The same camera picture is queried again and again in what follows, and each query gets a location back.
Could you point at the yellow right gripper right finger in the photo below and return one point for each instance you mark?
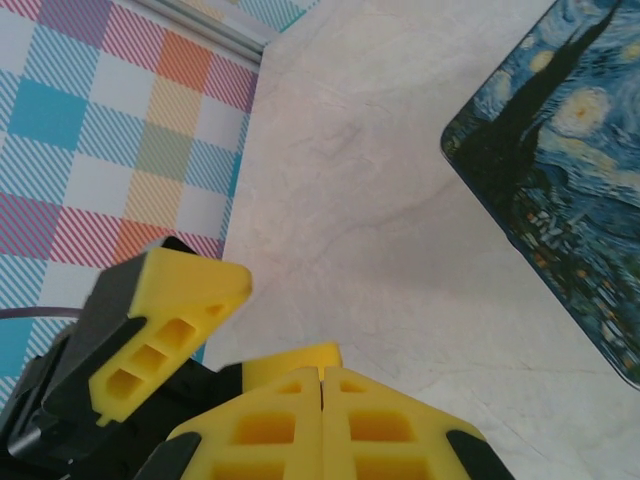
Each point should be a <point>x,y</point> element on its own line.
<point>390,435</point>

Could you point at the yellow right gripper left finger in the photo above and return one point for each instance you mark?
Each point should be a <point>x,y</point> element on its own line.
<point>260,435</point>

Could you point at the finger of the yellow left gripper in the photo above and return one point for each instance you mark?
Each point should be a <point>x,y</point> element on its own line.
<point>290,365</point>
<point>190,285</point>

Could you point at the starry night print mat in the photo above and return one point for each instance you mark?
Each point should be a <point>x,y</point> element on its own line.
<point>565,165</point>

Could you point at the aluminium frame post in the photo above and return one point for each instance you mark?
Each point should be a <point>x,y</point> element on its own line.
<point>210,27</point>

